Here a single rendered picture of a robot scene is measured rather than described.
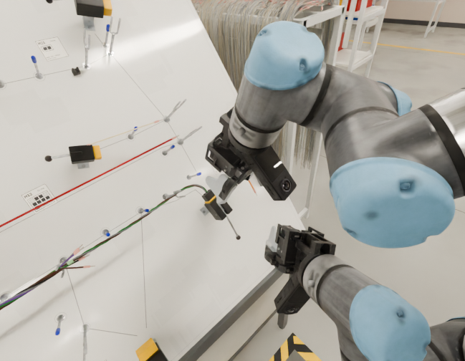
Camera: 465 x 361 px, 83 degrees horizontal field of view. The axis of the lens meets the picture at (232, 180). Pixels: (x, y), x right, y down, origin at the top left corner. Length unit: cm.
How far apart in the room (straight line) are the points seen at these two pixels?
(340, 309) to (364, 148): 21
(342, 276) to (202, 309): 50
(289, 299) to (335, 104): 34
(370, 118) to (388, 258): 193
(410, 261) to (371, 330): 188
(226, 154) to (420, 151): 30
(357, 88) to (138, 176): 56
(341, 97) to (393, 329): 24
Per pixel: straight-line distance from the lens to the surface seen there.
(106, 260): 72
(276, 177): 44
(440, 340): 48
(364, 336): 35
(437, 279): 221
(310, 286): 42
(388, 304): 35
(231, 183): 46
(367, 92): 31
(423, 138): 23
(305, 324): 179
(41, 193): 71
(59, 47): 81
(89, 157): 65
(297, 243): 49
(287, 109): 31
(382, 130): 24
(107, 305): 74
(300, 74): 29
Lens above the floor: 165
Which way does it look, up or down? 41 degrees down
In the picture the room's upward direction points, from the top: 5 degrees counter-clockwise
